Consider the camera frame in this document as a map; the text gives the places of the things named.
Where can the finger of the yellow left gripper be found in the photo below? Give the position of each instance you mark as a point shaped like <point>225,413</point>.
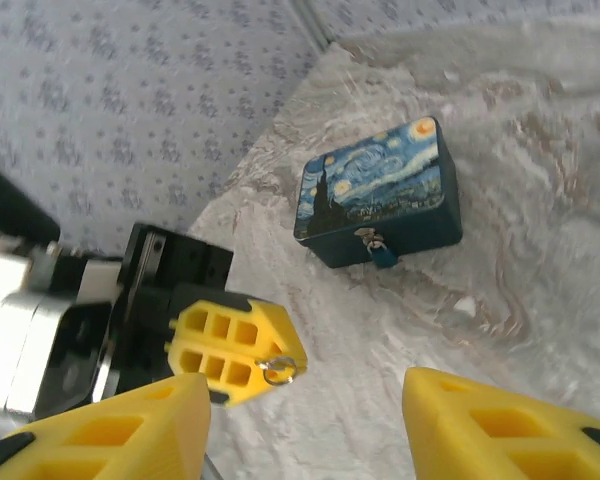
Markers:
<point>245,387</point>
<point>270,325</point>

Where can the small blue padlock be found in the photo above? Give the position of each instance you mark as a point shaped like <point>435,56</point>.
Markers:
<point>384,258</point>

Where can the aluminium frame corner post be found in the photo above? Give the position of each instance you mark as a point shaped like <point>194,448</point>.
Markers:
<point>312,25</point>

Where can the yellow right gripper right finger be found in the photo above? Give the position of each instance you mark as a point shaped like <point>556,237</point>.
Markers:
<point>455,425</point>

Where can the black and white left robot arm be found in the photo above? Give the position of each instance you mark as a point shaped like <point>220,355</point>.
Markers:
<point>15,320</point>

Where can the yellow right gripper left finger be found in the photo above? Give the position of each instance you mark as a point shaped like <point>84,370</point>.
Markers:
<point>130,435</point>

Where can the starry night print tin box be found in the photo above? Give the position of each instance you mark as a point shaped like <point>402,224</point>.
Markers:
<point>370,170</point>

